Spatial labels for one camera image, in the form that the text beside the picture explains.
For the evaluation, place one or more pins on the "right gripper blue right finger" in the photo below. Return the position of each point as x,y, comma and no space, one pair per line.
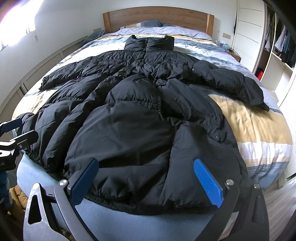
213,187

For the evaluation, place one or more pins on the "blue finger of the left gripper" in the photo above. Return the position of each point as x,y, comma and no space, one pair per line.
8,126
24,140

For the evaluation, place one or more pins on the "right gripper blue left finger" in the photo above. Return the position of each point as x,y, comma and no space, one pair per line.
80,182

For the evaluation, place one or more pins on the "black puffer jacket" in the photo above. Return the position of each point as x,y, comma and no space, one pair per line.
144,114

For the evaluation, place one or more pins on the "hanging clothes in wardrobe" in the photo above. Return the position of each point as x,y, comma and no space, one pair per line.
278,39

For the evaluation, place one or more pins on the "striped blue yellow duvet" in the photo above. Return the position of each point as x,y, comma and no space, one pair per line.
263,137

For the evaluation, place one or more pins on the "red item on shelf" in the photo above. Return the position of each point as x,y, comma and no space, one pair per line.
259,74

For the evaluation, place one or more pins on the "wooden nightstand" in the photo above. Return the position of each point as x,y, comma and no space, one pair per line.
234,54

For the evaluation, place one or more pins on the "white wardrobe with shelves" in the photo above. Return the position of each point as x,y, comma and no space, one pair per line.
261,40

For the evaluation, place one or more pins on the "wooden headboard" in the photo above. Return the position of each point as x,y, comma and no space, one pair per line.
186,18

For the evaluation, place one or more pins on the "dark blue pillow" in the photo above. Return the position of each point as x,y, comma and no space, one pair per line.
151,23

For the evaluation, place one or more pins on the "wall socket plate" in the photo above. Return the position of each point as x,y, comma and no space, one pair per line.
225,35

